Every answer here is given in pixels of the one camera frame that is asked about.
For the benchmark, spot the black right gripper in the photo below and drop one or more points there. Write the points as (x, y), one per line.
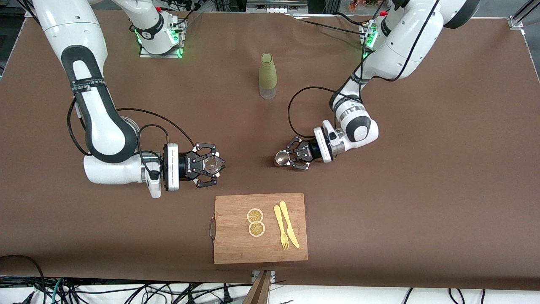
(184, 164)

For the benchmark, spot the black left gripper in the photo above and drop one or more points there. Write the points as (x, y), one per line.
(312, 151)

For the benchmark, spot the small clear glass cup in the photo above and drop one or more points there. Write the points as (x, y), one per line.
(213, 165)

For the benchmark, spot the steel jigger measuring cup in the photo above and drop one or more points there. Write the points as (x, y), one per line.
(282, 158)

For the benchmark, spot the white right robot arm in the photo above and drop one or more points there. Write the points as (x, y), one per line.
(109, 169)

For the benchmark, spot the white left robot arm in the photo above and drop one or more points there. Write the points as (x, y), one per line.
(400, 38)

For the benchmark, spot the lemon slice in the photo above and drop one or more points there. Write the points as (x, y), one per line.
(255, 215)
(256, 229)

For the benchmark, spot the yellow plastic knife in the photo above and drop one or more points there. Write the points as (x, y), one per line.
(289, 223)

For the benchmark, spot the yellow plastic fork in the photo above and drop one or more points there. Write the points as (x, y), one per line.
(280, 223)

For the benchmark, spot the wooden cutting board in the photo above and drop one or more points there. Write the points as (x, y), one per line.
(236, 245)

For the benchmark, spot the green sleeved glass bottle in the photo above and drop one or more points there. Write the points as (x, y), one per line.
(267, 71)

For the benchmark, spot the brown table cover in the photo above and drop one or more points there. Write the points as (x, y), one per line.
(422, 211)

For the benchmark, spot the grey metal box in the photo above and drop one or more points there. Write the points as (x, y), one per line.
(274, 6)

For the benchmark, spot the small metal bracket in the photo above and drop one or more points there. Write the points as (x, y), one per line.
(254, 276)

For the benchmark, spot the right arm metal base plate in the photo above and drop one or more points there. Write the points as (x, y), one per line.
(145, 54)

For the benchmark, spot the wooden post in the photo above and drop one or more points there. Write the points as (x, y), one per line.
(259, 291)

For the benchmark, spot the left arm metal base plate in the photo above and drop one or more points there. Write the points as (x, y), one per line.
(369, 29)

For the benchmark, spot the aluminium frame corner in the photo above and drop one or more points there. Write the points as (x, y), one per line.
(515, 22)

